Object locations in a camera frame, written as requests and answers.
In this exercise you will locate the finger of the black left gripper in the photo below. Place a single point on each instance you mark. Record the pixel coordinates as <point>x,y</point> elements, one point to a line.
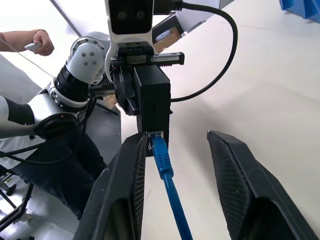
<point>125,92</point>

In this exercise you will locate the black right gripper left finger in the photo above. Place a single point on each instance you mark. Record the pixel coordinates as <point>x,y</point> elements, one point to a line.
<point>112,195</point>

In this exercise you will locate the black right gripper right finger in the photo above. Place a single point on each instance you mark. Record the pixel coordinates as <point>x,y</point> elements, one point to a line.
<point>252,200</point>

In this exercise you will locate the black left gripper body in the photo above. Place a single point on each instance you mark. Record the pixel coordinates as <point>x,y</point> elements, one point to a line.
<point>140,58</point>

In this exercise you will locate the small black box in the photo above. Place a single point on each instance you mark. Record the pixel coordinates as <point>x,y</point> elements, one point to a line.
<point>153,100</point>

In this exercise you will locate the small white remote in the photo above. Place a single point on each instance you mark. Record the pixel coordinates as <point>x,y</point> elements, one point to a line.
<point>32,46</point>

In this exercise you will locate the brown cardboard box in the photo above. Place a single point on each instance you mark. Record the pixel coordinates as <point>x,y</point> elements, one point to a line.
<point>166,37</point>

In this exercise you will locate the person's bare hand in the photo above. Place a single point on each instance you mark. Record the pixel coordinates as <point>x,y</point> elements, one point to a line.
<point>45,42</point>

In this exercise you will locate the black metal stand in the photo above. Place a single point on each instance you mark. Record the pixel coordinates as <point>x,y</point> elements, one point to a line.
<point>17,210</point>

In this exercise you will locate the blue plastic crate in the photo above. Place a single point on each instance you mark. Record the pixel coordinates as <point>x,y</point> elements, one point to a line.
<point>302,7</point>

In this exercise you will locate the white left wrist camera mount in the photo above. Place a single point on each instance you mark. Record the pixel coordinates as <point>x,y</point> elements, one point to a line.
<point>131,37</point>

